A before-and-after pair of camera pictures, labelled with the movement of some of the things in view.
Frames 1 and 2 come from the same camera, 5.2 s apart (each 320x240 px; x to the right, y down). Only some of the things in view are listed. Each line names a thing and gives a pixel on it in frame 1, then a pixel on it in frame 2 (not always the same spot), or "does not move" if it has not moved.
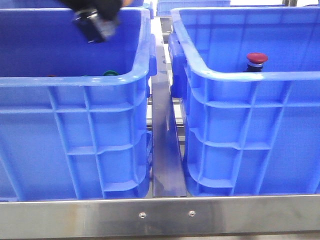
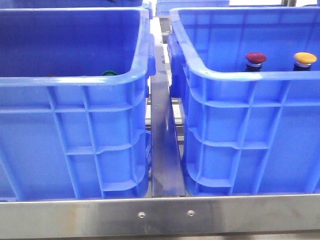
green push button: x=110 y=73 does not move
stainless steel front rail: x=159 y=216 does not move
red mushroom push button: x=256 y=61 does not move
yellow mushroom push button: x=95 y=29 -> x=304 y=60
